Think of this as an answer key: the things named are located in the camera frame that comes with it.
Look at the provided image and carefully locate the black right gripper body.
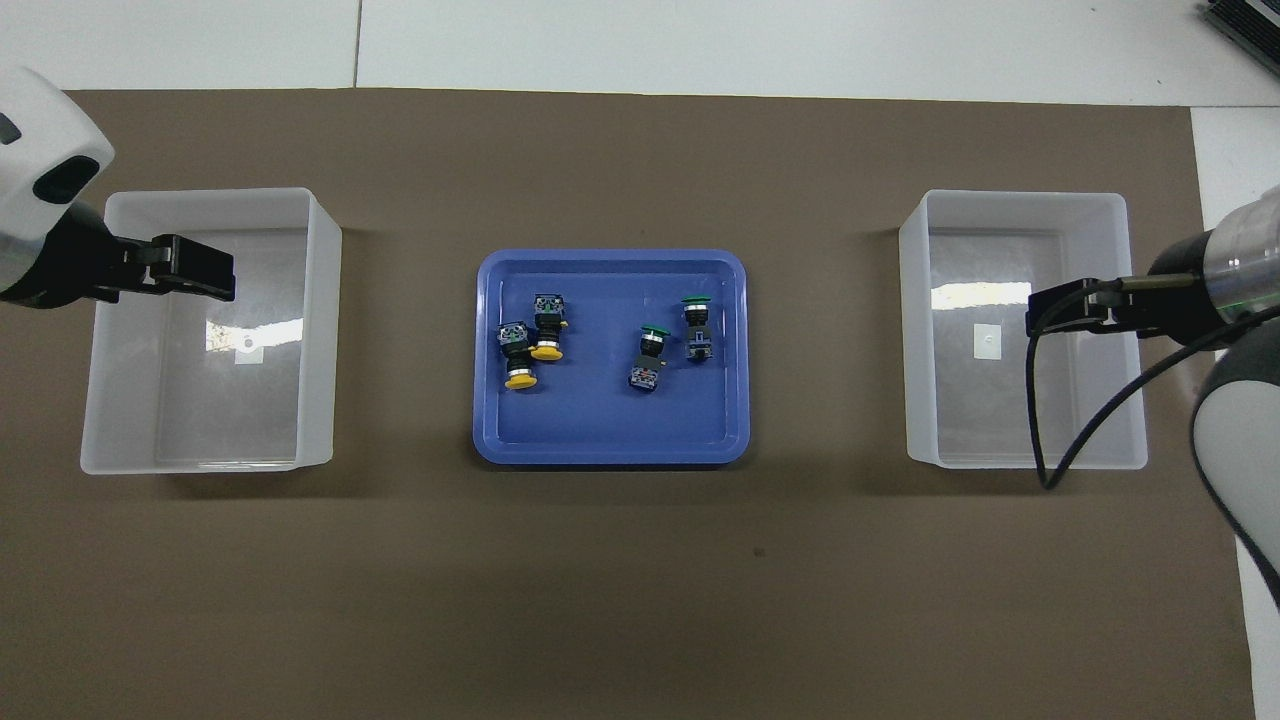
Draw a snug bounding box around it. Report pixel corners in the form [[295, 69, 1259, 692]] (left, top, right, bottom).
[[1135, 232, 1226, 351]]

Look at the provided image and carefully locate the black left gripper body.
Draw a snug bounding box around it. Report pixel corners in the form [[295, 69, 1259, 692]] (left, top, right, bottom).
[[0, 200, 128, 309]]

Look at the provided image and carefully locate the yellow push button switch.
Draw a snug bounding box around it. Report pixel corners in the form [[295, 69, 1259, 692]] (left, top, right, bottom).
[[530, 293, 571, 362], [497, 320, 541, 392]]

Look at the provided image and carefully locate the green push button switch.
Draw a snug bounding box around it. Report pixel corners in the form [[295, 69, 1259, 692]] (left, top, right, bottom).
[[628, 324, 671, 392], [681, 294, 715, 363]]

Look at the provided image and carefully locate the translucent white plastic box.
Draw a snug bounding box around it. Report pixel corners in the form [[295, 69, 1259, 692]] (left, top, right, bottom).
[[80, 187, 343, 476], [898, 189, 1149, 471]]

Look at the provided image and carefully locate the dark finned device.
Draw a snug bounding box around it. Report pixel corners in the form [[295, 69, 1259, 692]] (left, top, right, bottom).
[[1200, 0, 1280, 63]]

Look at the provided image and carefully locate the blue plastic tray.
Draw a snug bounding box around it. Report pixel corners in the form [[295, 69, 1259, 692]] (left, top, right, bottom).
[[473, 248, 752, 468]]

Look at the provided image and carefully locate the brown table mat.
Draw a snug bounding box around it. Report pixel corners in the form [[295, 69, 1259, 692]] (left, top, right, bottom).
[[0, 88, 1259, 720]]

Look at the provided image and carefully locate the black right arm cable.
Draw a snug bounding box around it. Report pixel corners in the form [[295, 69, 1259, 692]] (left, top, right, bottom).
[[1030, 272, 1280, 491]]

